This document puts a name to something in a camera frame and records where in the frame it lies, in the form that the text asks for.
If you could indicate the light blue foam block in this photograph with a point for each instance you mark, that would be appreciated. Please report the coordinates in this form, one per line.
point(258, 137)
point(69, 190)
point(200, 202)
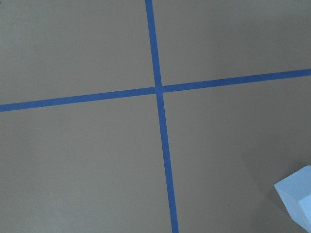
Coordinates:
point(295, 193)

